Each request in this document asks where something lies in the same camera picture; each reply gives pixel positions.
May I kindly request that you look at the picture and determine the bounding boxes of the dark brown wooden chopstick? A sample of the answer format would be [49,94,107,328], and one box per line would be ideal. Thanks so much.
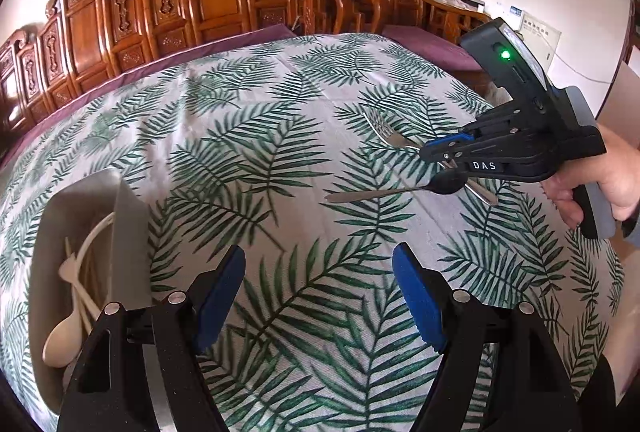
[84,242,108,308]

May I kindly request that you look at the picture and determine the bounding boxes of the carved wooden long sofa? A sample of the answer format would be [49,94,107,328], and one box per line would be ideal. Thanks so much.
[1,0,384,150]

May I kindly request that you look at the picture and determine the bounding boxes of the cream plastic spoon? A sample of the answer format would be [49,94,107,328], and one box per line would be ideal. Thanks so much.
[42,288,84,368]
[58,212,115,320]

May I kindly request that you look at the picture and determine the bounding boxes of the purple sofa cushion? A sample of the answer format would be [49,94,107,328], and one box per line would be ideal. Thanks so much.
[1,24,296,172]

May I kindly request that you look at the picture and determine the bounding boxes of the grey metal rectangular tray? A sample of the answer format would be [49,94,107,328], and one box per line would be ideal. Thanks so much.
[28,170,152,415]

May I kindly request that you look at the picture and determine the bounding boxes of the person's right hand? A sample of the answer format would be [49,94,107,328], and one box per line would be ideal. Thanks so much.
[542,124,639,229]

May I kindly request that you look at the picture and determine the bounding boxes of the white wall distribution box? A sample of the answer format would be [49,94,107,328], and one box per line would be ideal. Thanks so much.
[520,12,561,72]

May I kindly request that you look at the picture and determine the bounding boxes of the wooden side table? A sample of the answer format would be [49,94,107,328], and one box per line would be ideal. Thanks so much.
[444,0,524,40]

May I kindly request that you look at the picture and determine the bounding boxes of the purple armchair cushion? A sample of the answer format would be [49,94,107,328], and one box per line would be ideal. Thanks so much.
[382,25,482,73]

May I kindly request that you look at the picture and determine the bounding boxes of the stainless steel spoon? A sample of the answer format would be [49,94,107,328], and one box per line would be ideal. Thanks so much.
[326,169,466,204]

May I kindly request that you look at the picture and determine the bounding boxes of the green leaf pattern tablecloth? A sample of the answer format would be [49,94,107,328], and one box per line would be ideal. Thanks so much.
[1,34,624,431]

